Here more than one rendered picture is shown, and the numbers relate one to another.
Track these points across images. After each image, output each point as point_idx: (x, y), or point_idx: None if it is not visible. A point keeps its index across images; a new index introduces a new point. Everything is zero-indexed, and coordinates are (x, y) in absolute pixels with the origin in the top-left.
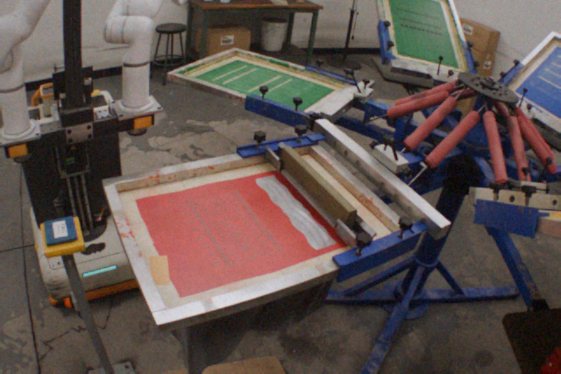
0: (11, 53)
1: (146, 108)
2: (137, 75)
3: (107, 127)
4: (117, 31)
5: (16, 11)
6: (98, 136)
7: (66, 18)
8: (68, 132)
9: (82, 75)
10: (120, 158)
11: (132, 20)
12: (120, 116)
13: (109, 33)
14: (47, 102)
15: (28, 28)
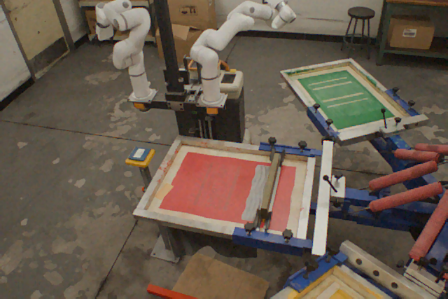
0: (131, 59)
1: (213, 103)
2: (206, 85)
3: (192, 107)
4: (194, 57)
5: (128, 39)
6: (187, 110)
7: (162, 44)
8: (169, 103)
9: (180, 75)
10: (239, 117)
11: (201, 52)
12: (197, 104)
13: (191, 56)
14: (191, 72)
15: (135, 50)
